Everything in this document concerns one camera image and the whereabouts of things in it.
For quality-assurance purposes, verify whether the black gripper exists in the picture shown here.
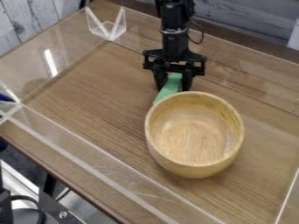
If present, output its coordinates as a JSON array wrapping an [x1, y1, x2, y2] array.
[[143, 29, 207, 91]]

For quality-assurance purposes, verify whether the green rectangular block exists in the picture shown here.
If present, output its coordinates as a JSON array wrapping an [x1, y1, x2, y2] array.
[[153, 73, 183, 103]]

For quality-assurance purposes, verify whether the brown wooden bowl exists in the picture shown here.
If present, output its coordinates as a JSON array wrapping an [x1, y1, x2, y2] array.
[[144, 91, 246, 179]]

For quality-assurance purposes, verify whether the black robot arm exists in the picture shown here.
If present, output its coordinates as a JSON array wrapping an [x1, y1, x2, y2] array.
[[143, 0, 207, 91]]

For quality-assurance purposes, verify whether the white object at right edge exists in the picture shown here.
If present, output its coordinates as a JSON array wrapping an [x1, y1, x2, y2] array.
[[287, 18, 299, 51]]

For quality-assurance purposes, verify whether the blue object at left edge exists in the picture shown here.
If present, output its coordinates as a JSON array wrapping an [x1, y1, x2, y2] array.
[[0, 93, 15, 102]]

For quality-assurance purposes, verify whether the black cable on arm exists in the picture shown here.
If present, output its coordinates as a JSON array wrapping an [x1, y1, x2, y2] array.
[[187, 18, 205, 46]]

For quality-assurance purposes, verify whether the clear acrylic enclosure wall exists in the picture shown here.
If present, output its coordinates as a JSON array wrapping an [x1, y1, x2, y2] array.
[[0, 1, 299, 224]]

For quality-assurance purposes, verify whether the black metal bracket with screw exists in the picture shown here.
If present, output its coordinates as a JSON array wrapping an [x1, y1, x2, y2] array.
[[39, 192, 87, 224]]

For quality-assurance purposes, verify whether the black cable lower left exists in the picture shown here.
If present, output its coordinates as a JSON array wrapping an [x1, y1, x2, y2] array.
[[0, 189, 47, 224]]

